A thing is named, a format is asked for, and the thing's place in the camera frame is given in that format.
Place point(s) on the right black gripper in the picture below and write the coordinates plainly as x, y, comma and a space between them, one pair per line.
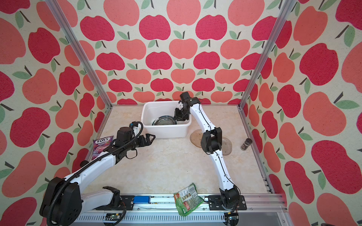
177, 117

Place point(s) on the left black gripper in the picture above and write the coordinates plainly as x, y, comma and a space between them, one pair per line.
148, 142

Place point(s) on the clear glass plate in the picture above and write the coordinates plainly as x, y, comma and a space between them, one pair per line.
196, 138
164, 120
226, 146

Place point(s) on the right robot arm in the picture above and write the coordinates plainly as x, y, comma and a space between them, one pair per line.
211, 144

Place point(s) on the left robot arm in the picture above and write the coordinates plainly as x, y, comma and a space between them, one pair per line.
65, 199

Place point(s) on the white plastic bin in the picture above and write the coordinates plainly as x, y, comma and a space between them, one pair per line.
153, 110

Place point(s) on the purple candy bag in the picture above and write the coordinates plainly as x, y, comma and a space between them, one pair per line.
99, 145

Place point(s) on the blue label block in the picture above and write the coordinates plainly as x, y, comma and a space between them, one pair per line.
141, 199

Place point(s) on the small clear bottle black cap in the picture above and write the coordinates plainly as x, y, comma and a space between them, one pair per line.
83, 163

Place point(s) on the green snack packet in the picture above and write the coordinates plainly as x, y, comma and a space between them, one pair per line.
187, 200

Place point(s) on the dark spice jar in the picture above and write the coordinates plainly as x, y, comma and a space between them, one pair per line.
246, 144

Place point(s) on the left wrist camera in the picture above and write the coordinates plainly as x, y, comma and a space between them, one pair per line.
124, 135

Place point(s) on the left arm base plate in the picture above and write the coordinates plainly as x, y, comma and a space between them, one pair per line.
120, 203

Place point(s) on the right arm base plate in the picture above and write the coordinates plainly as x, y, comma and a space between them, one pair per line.
220, 203

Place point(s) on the aluminium front rail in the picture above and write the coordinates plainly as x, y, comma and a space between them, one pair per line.
167, 210

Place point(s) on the left aluminium corner post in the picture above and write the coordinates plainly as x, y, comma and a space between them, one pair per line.
79, 51

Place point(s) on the aluminium corner post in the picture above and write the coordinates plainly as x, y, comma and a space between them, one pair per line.
79, 51
270, 44

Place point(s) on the right aluminium corner post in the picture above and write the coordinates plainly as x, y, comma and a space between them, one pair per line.
270, 44

